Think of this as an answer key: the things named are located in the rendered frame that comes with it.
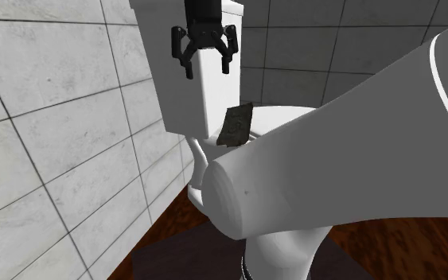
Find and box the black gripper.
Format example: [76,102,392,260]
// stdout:
[170,0,240,81]

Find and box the white toilet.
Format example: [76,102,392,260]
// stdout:
[128,0,318,219]

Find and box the dark grey flat rectangular object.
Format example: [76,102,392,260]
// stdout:
[216,101,255,149]

